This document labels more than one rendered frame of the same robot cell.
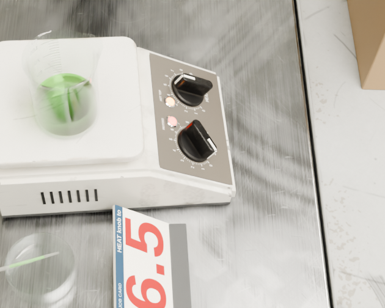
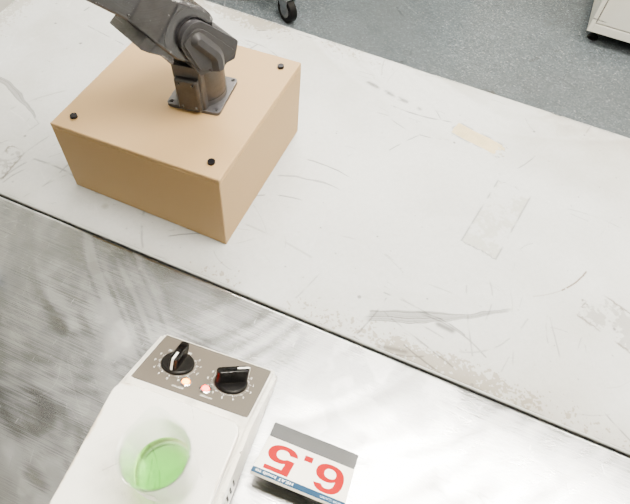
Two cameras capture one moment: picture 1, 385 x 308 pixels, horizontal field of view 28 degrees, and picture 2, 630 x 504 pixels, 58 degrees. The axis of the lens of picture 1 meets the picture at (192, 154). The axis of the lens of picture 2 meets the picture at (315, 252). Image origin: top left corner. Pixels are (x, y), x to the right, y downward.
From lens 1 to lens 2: 25 cm
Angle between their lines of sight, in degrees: 34
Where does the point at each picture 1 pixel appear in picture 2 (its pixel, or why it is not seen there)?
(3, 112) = not seen: outside the picture
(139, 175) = (245, 437)
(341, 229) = (327, 316)
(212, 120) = (209, 358)
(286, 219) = (304, 348)
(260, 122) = (215, 325)
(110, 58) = (130, 410)
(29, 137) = not seen: outside the picture
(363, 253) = (350, 312)
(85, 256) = not seen: outside the picture
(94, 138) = (205, 459)
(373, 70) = (226, 228)
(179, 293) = (330, 453)
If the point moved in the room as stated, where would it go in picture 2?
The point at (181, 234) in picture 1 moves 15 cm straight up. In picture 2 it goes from (283, 429) to (286, 376)
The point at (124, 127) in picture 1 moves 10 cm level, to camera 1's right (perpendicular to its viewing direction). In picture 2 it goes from (207, 429) to (269, 337)
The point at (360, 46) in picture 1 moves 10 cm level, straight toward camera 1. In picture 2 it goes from (196, 224) to (249, 278)
